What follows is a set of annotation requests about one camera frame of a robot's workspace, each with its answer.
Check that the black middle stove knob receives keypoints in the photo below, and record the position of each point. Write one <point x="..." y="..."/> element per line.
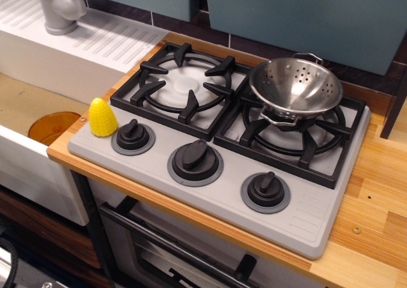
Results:
<point x="195" y="164"/>

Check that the black stove knob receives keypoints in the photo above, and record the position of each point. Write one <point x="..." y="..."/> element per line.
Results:
<point x="195" y="164"/>
<point x="133" y="139"/>
<point x="265" y="193"/>

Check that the black left burner grate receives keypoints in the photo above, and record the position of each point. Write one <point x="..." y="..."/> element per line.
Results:
<point x="199" y="121"/>

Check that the black burner grate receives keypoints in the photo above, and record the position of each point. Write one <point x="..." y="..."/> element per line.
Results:
<point x="199" y="121"/>
<point x="316" y="151"/>

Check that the white left burner disc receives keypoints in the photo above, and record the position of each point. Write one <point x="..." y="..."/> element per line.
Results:
<point x="178" y="84"/>

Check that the black left stove knob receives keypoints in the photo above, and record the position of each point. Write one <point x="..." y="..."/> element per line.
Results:
<point x="133" y="139"/>

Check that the black right stove knob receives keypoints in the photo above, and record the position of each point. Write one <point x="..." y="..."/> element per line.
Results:
<point x="265" y="193"/>

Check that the yellow toy corn cob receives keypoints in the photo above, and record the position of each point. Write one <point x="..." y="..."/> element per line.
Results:
<point x="102" y="120"/>

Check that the stainless steel colander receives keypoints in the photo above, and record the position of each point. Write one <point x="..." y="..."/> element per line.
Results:
<point x="294" y="89"/>

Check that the black right burner grate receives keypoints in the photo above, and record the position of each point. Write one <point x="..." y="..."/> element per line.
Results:
<point x="316" y="151"/>

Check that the grey toy stove top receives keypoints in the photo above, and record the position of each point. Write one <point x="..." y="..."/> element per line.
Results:
<point x="303" y="226"/>

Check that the toy oven door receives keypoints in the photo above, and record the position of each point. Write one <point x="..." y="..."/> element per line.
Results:
<point x="155" y="267"/>

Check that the orange sink drain plate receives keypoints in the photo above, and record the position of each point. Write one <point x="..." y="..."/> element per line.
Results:
<point x="50" y="127"/>

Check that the white toy sink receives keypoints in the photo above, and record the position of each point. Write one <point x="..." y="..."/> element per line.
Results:
<point x="43" y="74"/>

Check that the grey toy faucet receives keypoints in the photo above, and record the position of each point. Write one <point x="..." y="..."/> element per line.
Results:
<point x="61" y="16"/>

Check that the black oven door handle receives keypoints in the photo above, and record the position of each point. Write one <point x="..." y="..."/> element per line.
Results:
<point x="121" y="215"/>

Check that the teal right wall cabinet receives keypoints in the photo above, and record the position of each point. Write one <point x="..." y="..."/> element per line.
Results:
<point x="363" y="34"/>

